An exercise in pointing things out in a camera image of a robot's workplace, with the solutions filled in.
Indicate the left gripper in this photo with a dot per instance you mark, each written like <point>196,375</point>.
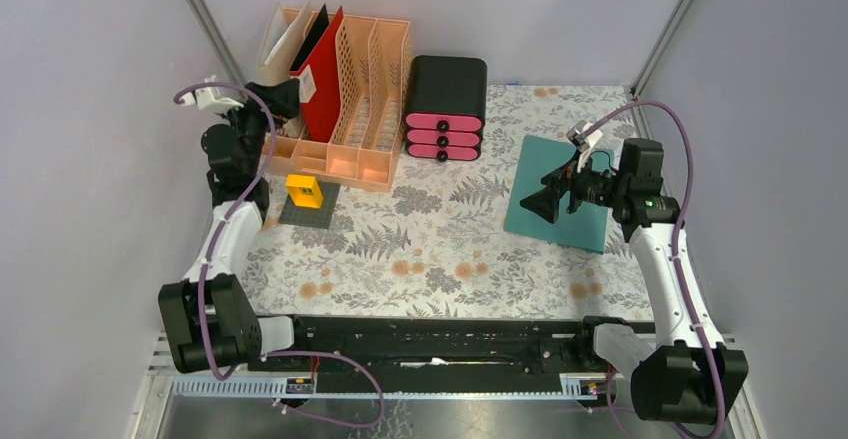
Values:
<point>281,98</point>

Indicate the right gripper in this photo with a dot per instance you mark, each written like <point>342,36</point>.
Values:
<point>546,204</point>

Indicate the red folder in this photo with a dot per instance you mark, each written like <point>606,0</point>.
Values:
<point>315,66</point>

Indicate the teal folder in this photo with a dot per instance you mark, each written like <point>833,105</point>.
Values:
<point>585,229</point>

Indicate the beige cardboard sheet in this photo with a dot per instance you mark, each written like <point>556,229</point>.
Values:
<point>283,38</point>

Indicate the pink top drawer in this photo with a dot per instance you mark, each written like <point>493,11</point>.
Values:
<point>444,122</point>

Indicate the pink drawer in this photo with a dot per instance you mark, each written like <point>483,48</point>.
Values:
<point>454,153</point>
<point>440,139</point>
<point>444,122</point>

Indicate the black drawer cabinet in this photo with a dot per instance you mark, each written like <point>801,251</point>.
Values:
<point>447,84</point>

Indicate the pink bottom drawer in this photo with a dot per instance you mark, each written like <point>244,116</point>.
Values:
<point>454,153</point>

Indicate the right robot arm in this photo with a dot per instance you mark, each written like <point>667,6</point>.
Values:
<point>688,375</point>

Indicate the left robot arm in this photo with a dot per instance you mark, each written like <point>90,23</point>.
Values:
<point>208,320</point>

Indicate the yellow plastic block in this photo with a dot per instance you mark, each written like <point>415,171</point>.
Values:
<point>304,191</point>

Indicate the peach plastic file organizer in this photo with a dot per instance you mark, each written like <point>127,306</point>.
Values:
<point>374,64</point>

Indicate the gray building baseplate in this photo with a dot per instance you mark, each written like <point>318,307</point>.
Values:
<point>309,217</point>

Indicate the floral table mat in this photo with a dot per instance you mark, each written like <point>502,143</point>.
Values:
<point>435,244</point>

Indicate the black mounting rail base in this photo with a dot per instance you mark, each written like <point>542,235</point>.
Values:
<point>346,356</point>

